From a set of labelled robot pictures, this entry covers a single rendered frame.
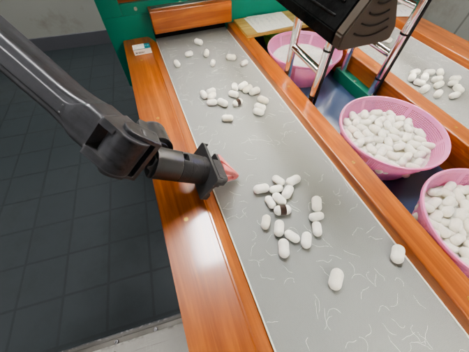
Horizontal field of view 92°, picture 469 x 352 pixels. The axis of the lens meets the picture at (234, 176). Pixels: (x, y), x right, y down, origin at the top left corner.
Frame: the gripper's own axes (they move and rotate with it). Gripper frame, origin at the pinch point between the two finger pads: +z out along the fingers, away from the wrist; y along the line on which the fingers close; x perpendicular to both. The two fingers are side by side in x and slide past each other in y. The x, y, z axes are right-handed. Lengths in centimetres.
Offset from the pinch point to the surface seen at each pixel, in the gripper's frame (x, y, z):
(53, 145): 116, 117, -22
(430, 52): -55, 28, 71
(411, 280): -12.6, -31.6, 18.3
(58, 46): 115, 258, -25
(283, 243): -2.1, -17.7, 2.2
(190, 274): 8.6, -16.9, -11.7
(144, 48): 5, 60, -10
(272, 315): 3.7, -27.4, -1.8
